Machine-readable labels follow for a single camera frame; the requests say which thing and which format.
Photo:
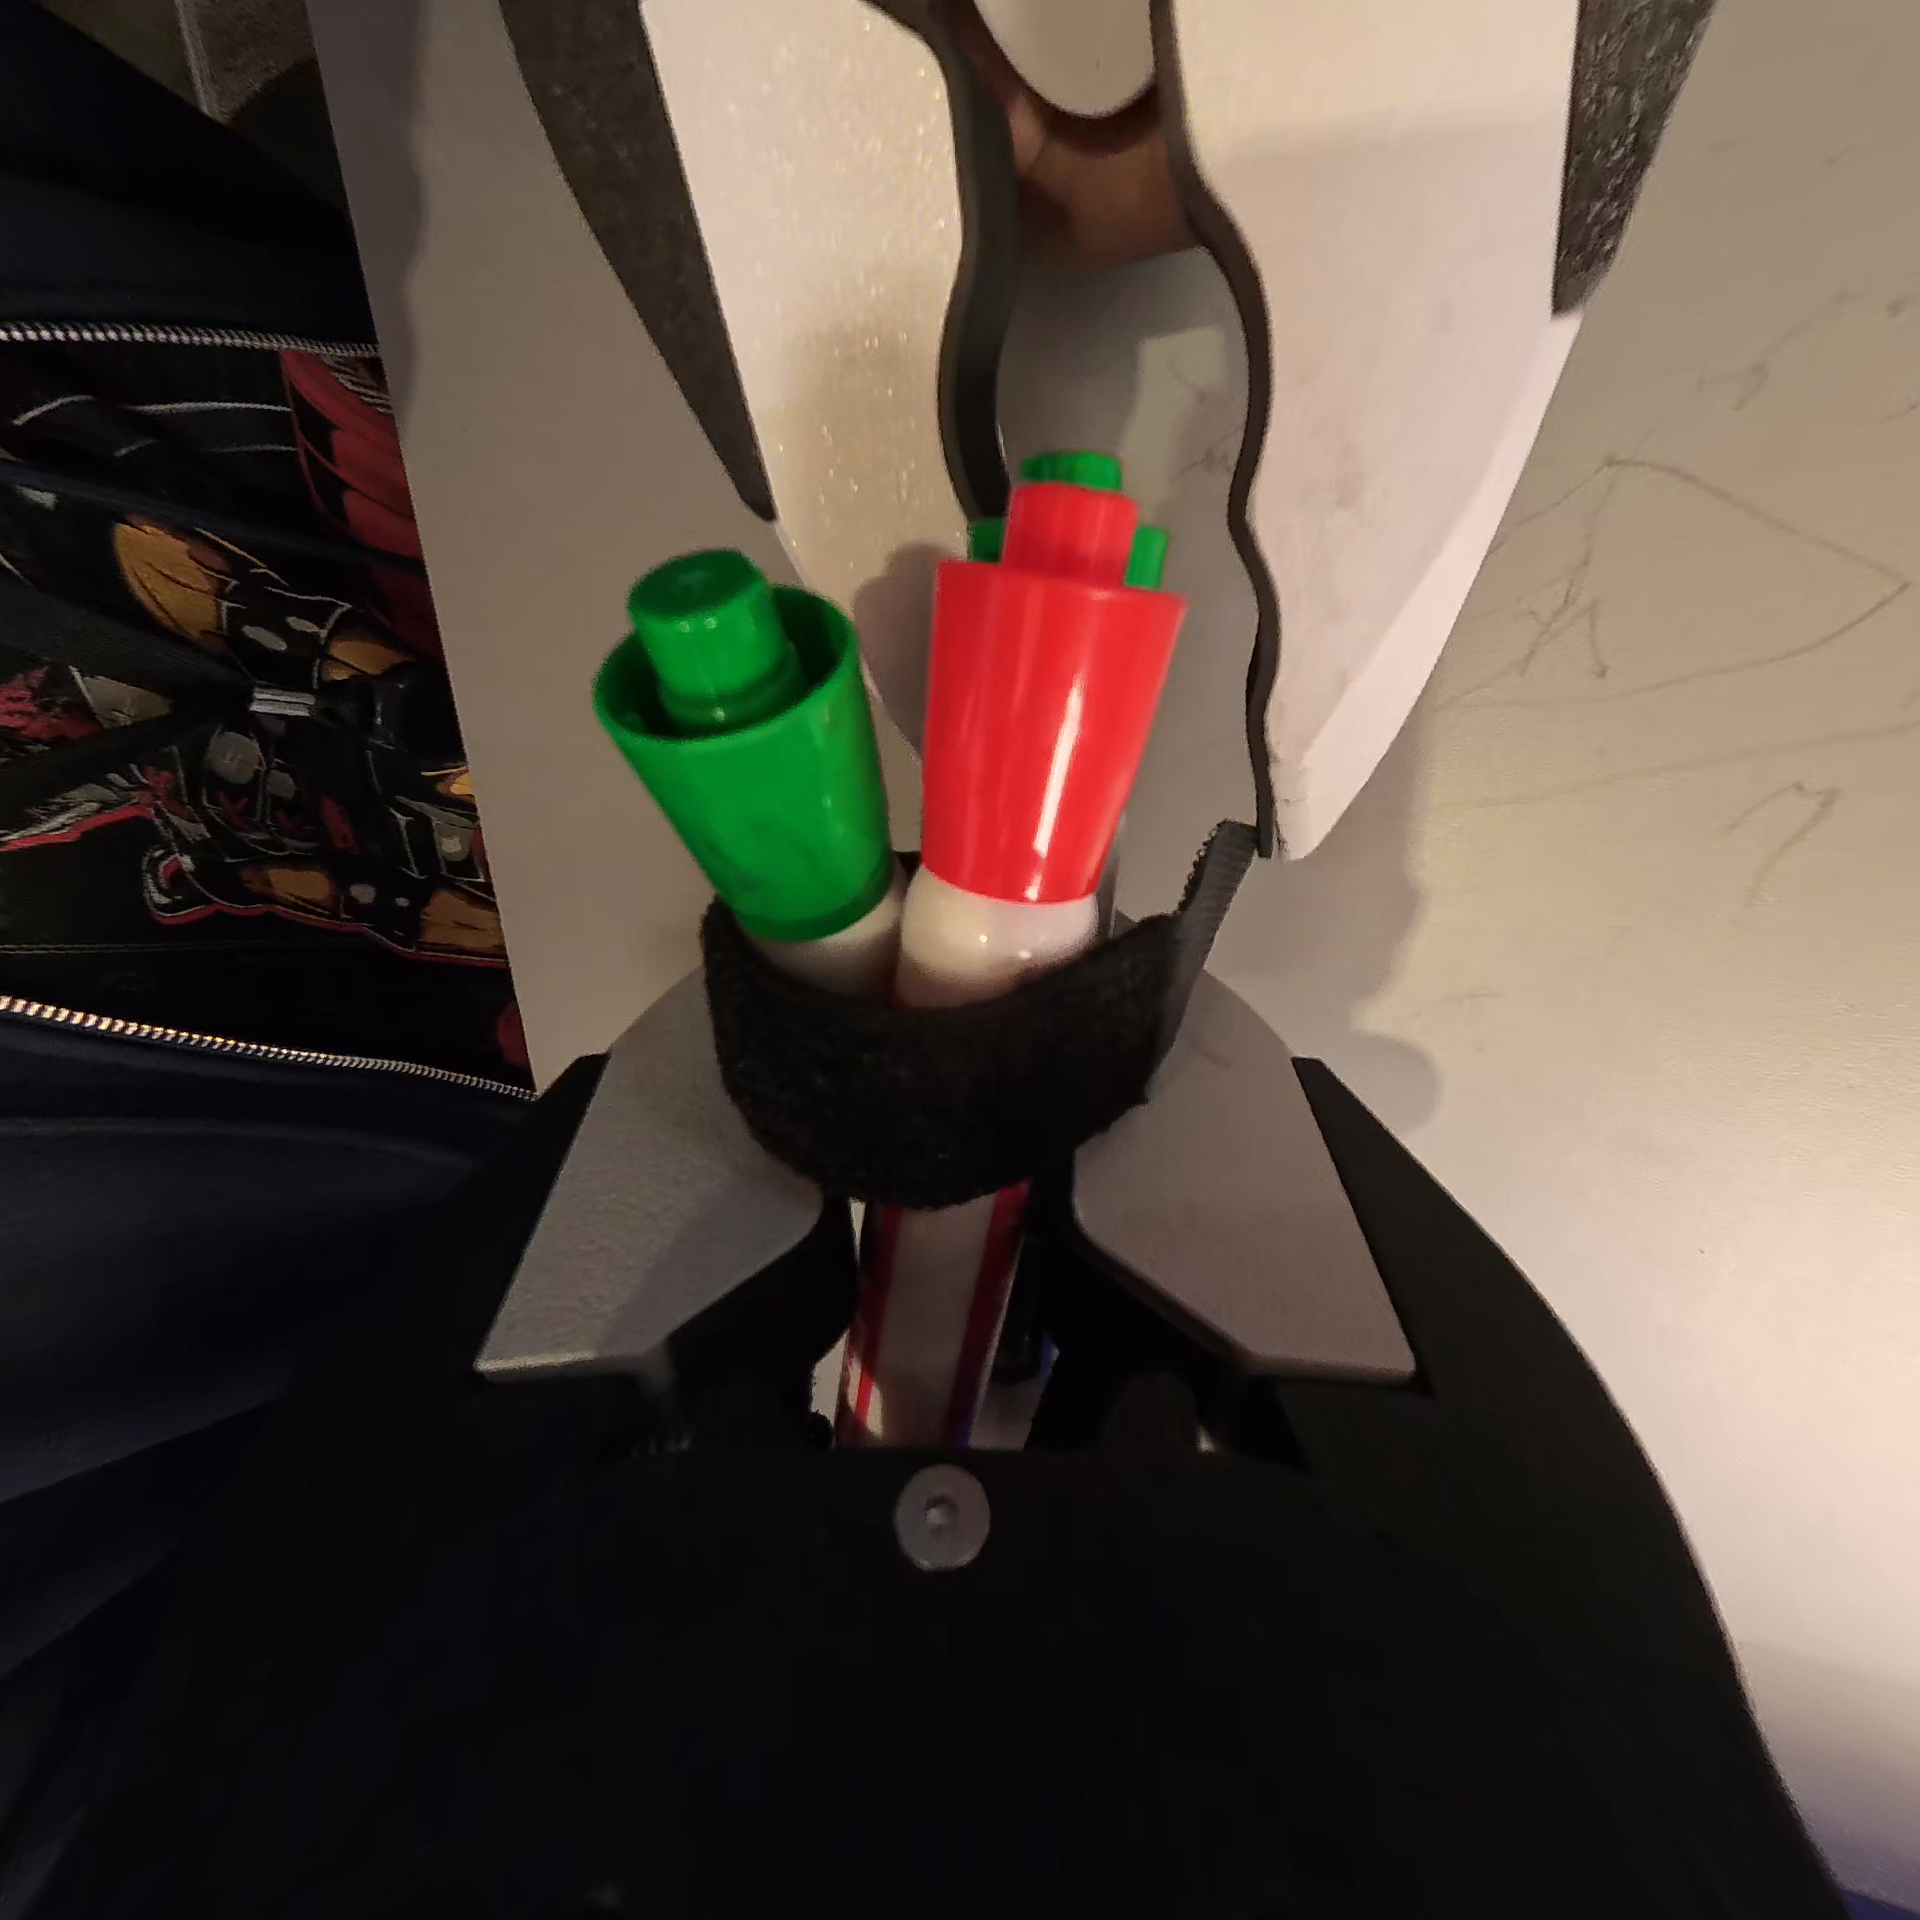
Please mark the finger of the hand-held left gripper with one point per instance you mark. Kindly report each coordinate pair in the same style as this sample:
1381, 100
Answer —
1411, 301
827, 270

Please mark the person's left hand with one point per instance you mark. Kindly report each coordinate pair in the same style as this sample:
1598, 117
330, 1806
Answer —
1097, 165

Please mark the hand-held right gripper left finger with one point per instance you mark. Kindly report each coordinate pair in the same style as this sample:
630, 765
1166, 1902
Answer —
631, 1261

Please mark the red dry erase marker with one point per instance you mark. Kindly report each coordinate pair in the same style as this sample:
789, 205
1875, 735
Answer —
1037, 720

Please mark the dark zip jacket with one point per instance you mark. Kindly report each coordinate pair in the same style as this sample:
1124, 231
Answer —
212, 1261

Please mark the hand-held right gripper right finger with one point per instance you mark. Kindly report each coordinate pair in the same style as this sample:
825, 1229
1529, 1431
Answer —
1276, 1231

